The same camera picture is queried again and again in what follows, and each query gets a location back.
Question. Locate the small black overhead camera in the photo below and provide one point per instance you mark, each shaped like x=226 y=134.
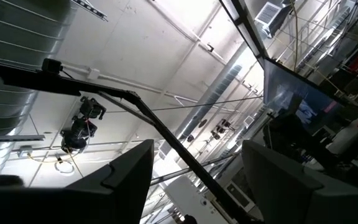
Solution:
x=51 y=66

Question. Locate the white cabinet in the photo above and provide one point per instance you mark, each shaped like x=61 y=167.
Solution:
x=191 y=202

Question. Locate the slim silver spiral air duct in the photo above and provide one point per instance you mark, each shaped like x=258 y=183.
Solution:
x=210 y=96

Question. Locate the white ceiling vent unit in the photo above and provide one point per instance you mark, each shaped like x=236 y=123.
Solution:
x=269 y=14

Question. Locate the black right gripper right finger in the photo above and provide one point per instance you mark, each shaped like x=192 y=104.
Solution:
x=291 y=199

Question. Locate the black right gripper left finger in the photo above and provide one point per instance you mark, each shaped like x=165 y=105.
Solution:
x=73 y=205

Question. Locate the large silver ribbed air duct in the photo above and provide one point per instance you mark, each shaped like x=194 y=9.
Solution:
x=17 y=37

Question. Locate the black overhead frame beam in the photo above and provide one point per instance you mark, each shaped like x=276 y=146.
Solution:
x=166 y=133

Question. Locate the large dark display screen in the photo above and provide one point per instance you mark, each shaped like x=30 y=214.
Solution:
x=291 y=90

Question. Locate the black framed ceiling light strip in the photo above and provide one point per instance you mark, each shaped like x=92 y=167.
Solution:
x=247 y=28

